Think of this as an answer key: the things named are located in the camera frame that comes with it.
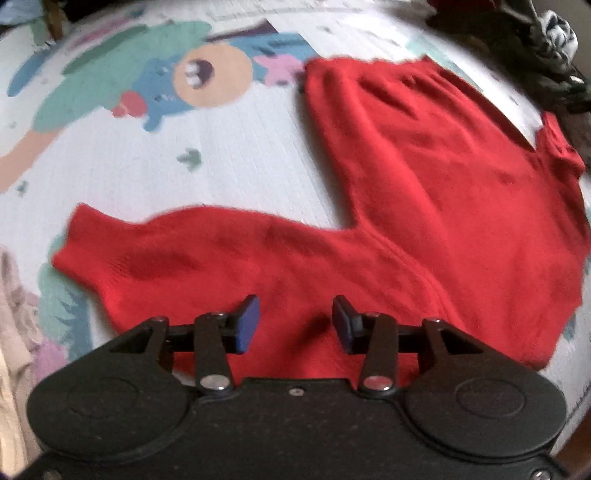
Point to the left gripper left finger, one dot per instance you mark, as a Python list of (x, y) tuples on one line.
[(217, 335)]

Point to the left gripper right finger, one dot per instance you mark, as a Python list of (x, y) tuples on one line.
[(373, 335)]

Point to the red knit sweater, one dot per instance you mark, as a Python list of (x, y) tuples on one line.
[(454, 215)]

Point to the dark clothes pile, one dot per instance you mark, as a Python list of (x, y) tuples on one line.
[(504, 27)]

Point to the cream folded garment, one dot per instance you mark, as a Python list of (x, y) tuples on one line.
[(20, 340)]

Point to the cartoon printed play mat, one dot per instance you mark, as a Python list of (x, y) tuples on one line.
[(171, 105)]

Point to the grey hooded sweatshirt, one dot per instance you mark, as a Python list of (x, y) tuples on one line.
[(554, 42)]

